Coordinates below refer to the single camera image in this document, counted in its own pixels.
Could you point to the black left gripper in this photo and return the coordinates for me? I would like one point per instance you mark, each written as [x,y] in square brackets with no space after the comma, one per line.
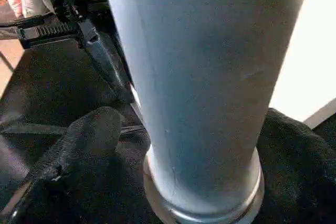
[79,3]

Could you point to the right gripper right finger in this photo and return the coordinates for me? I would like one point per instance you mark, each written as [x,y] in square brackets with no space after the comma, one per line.
[299,171]

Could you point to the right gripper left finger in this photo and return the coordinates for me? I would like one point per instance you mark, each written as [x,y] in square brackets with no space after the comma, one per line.
[68,161]

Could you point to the white plastic table leg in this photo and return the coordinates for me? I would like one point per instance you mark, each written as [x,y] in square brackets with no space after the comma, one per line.
[205,77]

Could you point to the white plastic table top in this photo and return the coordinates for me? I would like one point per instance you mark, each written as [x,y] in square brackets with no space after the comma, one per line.
[315,51]

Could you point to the black table mat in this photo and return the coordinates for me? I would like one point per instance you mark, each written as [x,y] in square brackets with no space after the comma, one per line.
[52,87]

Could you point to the black metal table leg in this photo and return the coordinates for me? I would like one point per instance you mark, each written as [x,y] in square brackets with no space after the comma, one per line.
[5,60]

